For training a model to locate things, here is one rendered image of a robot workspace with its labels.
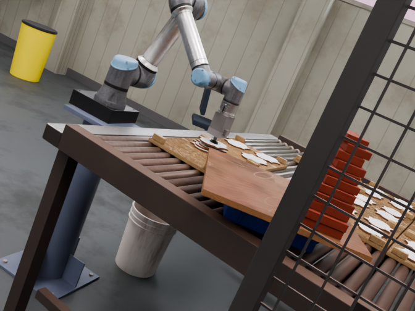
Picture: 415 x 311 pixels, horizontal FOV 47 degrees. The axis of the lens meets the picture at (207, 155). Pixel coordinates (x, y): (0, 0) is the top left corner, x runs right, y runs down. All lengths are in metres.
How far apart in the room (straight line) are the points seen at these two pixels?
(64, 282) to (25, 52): 4.17
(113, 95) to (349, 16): 4.22
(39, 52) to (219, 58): 2.25
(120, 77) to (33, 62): 4.18
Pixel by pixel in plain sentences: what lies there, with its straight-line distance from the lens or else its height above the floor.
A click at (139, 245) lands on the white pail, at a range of 2.76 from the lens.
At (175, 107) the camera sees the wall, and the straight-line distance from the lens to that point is 6.60.
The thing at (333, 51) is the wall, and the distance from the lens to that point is 6.01.
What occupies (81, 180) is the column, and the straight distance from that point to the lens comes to 2.34.
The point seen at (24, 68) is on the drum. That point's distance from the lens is 6.38.
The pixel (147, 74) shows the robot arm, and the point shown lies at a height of 1.12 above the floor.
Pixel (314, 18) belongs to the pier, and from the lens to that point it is 5.87.
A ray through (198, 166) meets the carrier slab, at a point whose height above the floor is 0.93.
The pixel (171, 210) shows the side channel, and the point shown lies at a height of 0.90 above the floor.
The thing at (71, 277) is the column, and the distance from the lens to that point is 2.58.
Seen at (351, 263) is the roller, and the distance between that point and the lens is 1.67.
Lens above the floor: 1.42
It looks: 14 degrees down
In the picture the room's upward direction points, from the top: 23 degrees clockwise
